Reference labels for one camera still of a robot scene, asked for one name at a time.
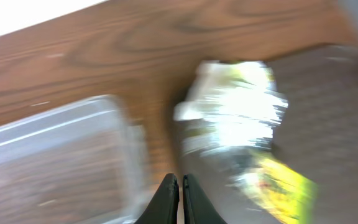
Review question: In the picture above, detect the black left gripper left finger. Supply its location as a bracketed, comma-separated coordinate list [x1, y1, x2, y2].
[135, 173, 180, 224]

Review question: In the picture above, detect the yellow green snack wrapper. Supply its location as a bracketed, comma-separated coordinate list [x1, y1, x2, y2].
[235, 151, 316, 224]

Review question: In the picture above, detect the aluminium foil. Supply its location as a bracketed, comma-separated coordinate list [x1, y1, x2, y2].
[177, 119, 257, 185]

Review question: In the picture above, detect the white tissue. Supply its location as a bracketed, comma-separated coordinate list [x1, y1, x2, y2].
[173, 60, 288, 150]

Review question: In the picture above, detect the clear plastic bin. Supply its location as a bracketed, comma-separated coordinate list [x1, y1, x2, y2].
[0, 95, 151, 224]

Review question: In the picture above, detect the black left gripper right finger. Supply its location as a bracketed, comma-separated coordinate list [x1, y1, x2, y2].
[182, 174, 227, 224]

